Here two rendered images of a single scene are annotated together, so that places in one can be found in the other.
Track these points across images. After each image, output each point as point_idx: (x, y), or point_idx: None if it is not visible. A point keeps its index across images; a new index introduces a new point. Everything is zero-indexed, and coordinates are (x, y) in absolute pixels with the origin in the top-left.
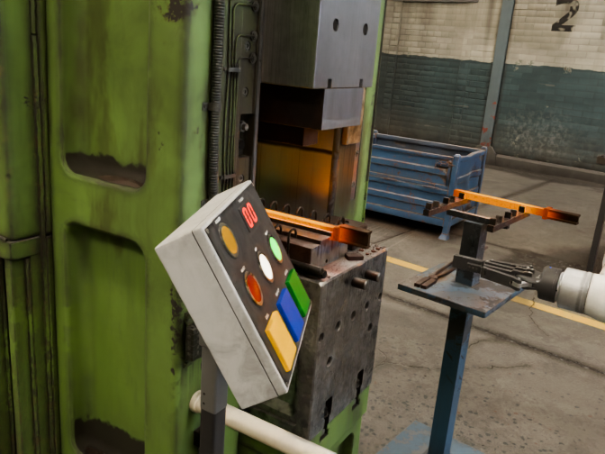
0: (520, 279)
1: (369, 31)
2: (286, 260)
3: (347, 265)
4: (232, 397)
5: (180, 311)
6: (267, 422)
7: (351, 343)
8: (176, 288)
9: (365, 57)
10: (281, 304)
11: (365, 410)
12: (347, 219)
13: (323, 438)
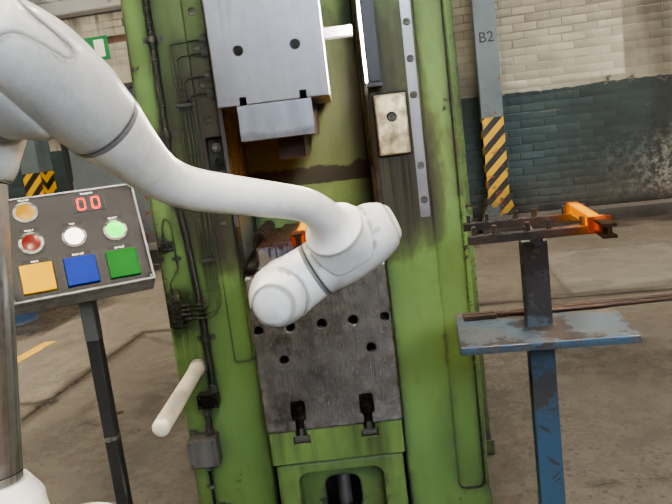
0: (260, 268)
1: (304, 44)
2: (133, 240)
3: None
4: (247, 381)
5: (164, 287)
6: (184, 383)
7: (329, 354)
8: None
9: (302, 68)
10: (64, 259)
11: (401, 449)
12: None
13: (303, 443)
